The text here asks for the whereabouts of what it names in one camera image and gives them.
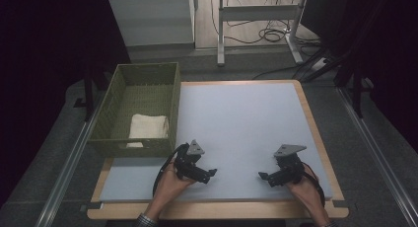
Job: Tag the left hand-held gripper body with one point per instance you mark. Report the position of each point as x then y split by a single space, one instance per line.
186 163

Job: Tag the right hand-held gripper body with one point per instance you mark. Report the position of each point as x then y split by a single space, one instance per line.
290 167

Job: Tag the cream printed cloth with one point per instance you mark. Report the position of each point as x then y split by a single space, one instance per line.
148 126

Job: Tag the green woven basket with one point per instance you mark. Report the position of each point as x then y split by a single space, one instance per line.
144 89

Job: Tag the person's right hand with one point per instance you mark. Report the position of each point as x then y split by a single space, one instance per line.
304 192

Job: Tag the person's left hand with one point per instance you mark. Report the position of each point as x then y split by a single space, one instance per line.
171 187

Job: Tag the black metal stand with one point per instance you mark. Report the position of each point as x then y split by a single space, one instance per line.
88 95
356 89

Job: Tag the white power strip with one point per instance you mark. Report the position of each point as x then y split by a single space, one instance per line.
319 64

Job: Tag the grey cabinet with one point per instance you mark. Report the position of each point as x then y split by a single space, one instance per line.
151 21

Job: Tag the metal floor rail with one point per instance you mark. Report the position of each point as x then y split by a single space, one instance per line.
378 154
65 174

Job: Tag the white metal desk frame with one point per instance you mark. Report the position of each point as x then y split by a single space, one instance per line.
259 13

